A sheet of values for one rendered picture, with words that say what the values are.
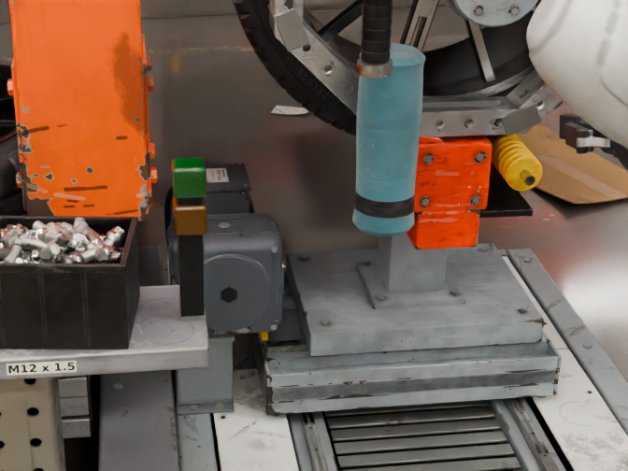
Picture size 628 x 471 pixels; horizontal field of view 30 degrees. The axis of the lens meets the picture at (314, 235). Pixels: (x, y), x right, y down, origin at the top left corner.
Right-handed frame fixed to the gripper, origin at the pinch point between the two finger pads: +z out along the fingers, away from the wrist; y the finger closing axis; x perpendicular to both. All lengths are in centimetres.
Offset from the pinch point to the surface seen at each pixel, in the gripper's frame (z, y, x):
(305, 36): 30.3, 26.7, -11.8
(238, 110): 219, 5, 14
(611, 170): 155, -86, 30
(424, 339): 48, 4, 39
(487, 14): 13.2, 6.3, -14.0
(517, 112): 30.9, -5.3, 0.7
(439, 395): 47, 2, 49
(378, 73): 7.8, 22.8, -7.5
